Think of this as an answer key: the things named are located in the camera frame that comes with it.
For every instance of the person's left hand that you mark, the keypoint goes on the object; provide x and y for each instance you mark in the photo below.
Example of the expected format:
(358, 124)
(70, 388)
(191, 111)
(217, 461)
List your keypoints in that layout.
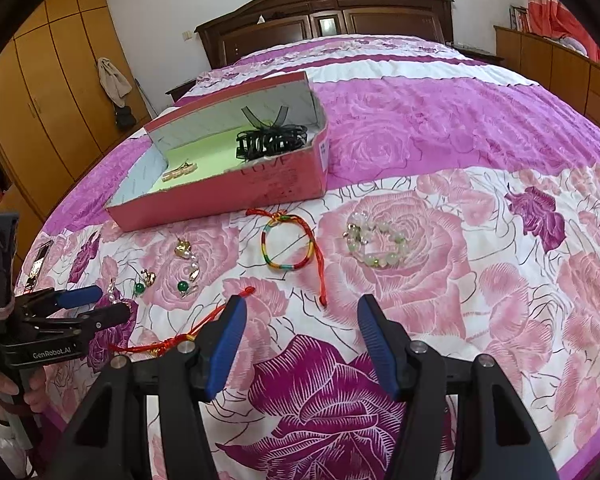
(0, 389)

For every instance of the white pearl earring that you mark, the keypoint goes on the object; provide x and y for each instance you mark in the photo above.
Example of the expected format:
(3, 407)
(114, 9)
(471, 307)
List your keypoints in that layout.
(111, 292)

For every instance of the orange wooden dresser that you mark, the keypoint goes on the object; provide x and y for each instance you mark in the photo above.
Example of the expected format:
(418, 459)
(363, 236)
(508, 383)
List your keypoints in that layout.
(545, 65)

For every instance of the pink floral bedspread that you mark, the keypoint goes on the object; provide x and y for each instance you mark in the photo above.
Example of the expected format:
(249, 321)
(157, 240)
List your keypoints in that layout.
(430, 160)

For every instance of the gold hair clip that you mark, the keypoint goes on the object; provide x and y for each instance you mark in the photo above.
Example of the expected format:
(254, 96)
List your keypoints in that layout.
(177, 171)

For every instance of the small gold earring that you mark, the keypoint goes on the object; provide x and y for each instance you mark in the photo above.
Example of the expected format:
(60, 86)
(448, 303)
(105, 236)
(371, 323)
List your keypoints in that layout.
(149, 276)

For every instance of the black hair claw clip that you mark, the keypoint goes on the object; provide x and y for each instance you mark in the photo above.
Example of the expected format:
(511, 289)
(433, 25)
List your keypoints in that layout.
(270, 142)

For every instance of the dark wooden headboard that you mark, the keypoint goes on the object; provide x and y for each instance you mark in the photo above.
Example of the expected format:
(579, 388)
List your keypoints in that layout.
(290, 22)

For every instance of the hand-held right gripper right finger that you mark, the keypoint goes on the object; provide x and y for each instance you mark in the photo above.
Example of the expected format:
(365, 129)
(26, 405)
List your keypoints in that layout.
(375, 340)

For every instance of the red cloth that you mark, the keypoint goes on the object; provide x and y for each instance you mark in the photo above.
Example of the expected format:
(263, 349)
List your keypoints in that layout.
(555, 15)

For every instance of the row of books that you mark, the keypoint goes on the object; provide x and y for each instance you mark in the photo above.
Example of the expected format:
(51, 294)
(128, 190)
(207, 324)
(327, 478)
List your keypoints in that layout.
(519, 19)

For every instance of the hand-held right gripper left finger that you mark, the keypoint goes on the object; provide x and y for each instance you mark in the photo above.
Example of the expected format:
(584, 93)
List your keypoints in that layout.
(227, 345)

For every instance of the orange wooden wardrobe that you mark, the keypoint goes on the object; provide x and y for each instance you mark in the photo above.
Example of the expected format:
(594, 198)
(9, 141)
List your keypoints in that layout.
(45, 90)

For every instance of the beige hanging towel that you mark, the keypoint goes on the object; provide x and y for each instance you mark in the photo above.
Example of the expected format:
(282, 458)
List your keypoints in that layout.
(112, 80)

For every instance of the dark wooden nightstand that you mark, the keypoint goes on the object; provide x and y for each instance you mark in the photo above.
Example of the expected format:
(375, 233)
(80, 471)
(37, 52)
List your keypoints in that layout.
(179, 90)

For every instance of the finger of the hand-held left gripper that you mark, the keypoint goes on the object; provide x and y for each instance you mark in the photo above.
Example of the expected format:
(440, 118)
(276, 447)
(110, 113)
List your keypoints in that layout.
(107, 316)
(80, 296)

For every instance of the black hanging bag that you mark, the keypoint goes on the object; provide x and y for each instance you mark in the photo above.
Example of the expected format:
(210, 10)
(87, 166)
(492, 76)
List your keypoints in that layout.
(126, 116)

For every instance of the gold pearl earring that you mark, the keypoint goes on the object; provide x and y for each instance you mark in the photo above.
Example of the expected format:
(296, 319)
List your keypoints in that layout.
(182, 249)

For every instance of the pink cardboard box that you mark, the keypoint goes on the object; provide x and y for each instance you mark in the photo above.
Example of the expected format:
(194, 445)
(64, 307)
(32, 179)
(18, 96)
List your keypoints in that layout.
(280, 180)

